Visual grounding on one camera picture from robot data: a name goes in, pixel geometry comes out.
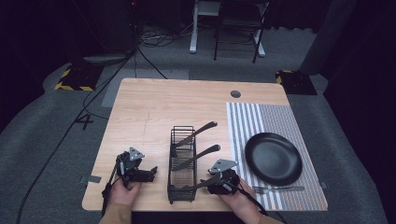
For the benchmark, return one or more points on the dark computer tower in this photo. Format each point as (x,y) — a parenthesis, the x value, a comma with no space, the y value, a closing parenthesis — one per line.
(112,25)

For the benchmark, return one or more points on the black metal chair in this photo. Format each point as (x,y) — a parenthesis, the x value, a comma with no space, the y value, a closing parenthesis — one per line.
(241,18)

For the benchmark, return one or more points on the person's left hand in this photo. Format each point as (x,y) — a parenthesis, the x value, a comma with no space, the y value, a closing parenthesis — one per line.
(123,194)

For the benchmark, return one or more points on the black yellow striped stand base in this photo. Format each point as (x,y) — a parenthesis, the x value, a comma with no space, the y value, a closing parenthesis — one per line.
(295,82)
(79,78)

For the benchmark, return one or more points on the silver fork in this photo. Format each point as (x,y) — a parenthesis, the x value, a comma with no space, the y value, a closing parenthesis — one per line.
(280,188)

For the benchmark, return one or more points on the white desk leg frame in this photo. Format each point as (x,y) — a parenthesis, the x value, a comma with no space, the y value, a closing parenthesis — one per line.
(194,31)

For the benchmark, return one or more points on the dark curtain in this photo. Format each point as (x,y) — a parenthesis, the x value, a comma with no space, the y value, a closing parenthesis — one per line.
(327,34)

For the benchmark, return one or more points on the grey striped placemat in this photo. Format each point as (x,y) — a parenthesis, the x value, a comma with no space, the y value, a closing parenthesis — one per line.
(246,121)

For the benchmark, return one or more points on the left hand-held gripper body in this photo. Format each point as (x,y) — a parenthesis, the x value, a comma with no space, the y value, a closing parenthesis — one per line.
(130,160)

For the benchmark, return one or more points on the black round plate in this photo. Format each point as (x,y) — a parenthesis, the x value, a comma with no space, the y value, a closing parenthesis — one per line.
(273,158)

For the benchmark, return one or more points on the person's right hand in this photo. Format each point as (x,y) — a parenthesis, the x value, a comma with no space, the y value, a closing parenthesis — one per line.
(241,203)

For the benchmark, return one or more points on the round grey table grommet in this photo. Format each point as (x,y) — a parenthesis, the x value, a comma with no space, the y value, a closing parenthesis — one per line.
(235,94)

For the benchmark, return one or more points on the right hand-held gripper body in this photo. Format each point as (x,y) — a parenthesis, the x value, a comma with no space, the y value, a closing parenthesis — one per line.
(226,175)

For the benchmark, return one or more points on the grey tape strip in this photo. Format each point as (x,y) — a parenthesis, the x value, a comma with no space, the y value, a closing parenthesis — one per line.
(91,179)
(323,185)

